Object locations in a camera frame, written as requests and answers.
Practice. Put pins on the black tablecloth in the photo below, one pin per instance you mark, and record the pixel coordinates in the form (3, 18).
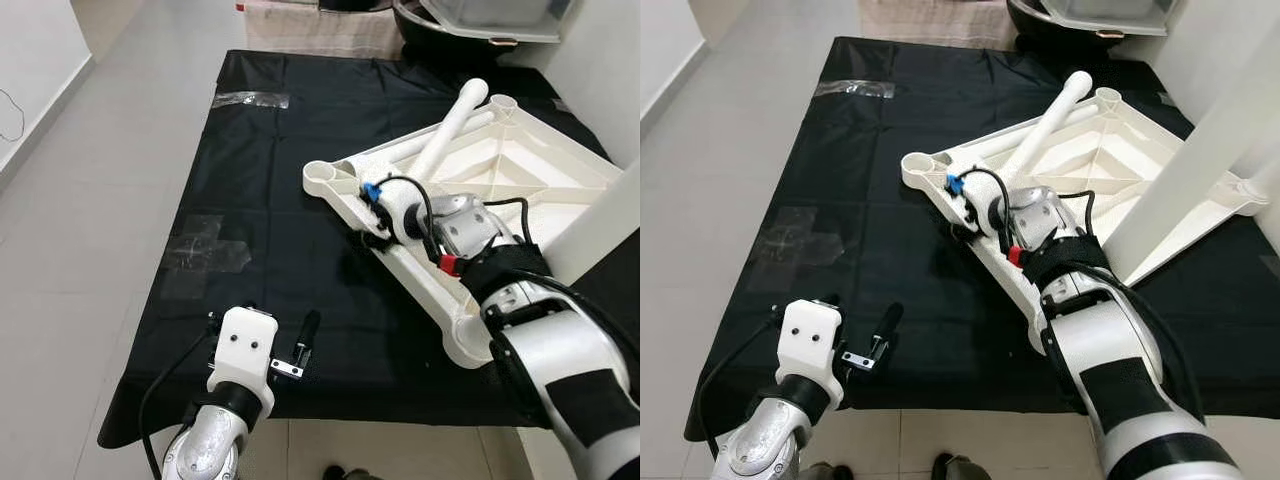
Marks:
(800, 330)
(250, 330)

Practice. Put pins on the clear plastic storage box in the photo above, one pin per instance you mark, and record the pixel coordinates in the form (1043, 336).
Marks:
(1110, 15)
(500, 18)

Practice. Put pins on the clear tape strip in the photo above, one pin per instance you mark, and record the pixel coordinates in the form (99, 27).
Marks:
(855, 89)
(250, 99)

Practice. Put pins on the white plastic children table top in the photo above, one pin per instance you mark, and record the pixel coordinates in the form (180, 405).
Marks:
(1130, 150)
(540, 160)

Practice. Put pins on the dark robot right foot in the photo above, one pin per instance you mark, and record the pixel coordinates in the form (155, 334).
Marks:
(960, 468)
(333, 472)

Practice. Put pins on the clear tape cross patch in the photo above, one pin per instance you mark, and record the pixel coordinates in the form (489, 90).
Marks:
(795, 248)
(205, 255)

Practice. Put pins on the dark robot foot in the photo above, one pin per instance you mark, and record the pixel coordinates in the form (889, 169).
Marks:
(960, 468)
(828, 472)
(333, 472)

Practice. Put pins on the black wok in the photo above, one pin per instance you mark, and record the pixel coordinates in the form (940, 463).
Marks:
(430, 40)
(1040, 35)

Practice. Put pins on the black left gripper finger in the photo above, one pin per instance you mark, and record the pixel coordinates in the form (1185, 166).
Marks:
(309, 335)
(888, 328)

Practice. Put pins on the dark robot left foot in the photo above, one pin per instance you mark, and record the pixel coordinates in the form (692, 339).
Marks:
(828, 472)

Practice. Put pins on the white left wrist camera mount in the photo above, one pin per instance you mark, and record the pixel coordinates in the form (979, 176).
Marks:
(808, 340)
(243, 350)

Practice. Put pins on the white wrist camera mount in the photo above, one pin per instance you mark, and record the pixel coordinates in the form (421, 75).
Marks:
(243, 350)
(400, 215)
(985, 208)
(808, 340)

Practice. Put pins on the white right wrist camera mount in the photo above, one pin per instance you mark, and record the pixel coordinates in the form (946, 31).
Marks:
(985, 208)
(400, 215)

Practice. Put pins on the beige woven cloth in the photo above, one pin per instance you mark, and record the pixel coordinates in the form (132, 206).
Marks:
(320, 30)
(935, 25)

